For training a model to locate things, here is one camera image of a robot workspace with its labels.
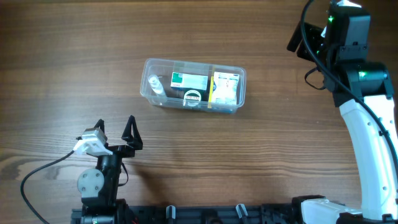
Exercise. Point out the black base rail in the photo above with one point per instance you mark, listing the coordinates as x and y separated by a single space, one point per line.
240 213

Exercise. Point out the clear plastic container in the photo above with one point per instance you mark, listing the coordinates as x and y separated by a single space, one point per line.
225 91

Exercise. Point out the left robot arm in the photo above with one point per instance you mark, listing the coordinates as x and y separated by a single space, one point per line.
99 186

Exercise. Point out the blue VapoDrops box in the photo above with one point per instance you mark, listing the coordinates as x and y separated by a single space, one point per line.
210 93

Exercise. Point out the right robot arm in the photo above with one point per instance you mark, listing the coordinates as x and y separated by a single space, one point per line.
363 93

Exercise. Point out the green Zam-Buk ointment box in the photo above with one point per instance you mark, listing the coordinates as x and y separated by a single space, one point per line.
192 98

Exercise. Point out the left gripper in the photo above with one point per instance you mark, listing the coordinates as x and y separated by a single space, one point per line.
135 141

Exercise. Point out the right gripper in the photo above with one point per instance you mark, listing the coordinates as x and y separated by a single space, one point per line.
313 34

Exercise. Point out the white green medicine box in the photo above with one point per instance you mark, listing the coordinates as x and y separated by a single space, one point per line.
184 80

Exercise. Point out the white calamine lotion bottle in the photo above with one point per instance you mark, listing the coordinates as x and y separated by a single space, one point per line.
156 85

